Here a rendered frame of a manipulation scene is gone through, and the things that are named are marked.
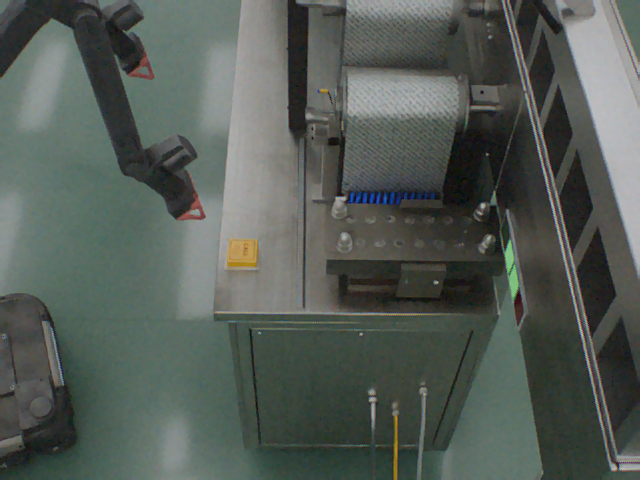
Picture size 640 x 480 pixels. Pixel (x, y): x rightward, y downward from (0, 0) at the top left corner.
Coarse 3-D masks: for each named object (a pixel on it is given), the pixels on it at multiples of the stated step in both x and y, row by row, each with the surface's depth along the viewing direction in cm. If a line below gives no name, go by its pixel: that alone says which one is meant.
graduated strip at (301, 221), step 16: (304, 144) 216; (304, 160) 212; (304, 176) 209; (304, 192) 206; (304, 208) 202; (304, 224) 199; (304, 240) 196; (304, 256) 193; (304, 272) 190; (304, 288) 188; (304, 304) 185
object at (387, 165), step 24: (360, 144) 177; (384, 144) 177; (408, 144) 177; (432, 144) 177; (360, 168) 183; (384, 168) 183; (408, 168) 183; (432, 168) 183; (384, 192) 190; (408, 192) 190
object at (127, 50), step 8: (120, 40) 198; (128, 40) 200; (136, 40) 204; (112, 48) 199; (120, 48) 199; (128, 48) 201; (136, 48) 202; (120, 56) 202; (128, 56) 202; (136, 56) 201; (120, 64) 203; (128, 64) 201
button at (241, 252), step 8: (232, 240) 193; (240, 240) 193; (248, 240) 193; (256, 240) 193; (232, 248) 191; (240, 248) 191; (248, 248) 191; (256, 248) 192; (232, 256) 190; (240, 256) 190; (248, 256) 190; (256, 256) 190; (232, 264) 190; (240, 264) 190; (248, 264) 190; (256, 264) 190
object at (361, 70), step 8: (352, 72) 184; (360, 72) 184; (368, 72) 184; (376, 72) 184; (384, 72) 184; (392, 72) 185; (400, 72) 185; (408, 72) 185; (416, 72) 185; (424, 72) 185; (432, 72) 185; (440, 72) 185; (448, 72) 185
